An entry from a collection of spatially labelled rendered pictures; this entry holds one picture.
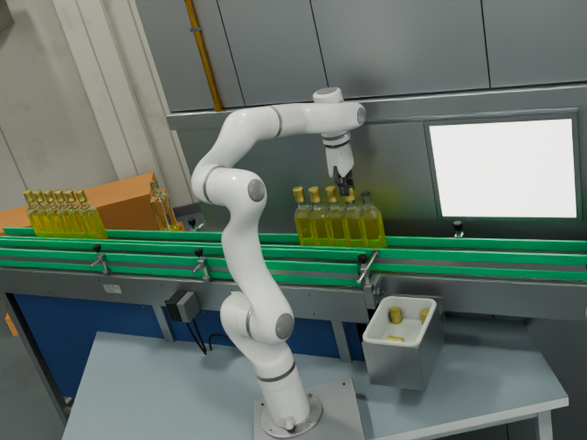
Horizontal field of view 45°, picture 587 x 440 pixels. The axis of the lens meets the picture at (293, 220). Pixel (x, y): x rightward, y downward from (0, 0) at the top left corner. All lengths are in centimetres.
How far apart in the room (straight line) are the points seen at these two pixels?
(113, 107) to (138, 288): 280
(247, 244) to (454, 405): 81
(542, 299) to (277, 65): 108
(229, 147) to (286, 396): 74
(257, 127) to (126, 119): 356
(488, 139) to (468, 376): 73
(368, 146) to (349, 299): 49
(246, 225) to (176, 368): 97
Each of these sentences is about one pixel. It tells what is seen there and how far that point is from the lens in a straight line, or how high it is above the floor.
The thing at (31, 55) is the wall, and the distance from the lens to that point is 548.
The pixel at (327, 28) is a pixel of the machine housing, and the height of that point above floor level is 180.
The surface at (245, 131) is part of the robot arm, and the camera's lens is 183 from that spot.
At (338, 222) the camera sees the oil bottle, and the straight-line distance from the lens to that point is 227.
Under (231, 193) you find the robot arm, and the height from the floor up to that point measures 158.
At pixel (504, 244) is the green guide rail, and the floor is 112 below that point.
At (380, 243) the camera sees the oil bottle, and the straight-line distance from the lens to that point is 226.
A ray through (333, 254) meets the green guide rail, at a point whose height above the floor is 112.
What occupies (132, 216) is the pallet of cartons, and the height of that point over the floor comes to 59.
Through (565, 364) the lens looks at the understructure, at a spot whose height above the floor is 58.
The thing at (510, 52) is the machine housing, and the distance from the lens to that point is 209.
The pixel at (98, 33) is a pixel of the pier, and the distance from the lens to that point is 524.
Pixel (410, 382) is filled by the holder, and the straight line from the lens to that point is 214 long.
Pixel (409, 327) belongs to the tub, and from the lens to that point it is 222.
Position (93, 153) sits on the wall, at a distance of 561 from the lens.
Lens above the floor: 226
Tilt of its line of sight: 26 degrees down
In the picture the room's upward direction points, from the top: 14 degrees counter-clockwise
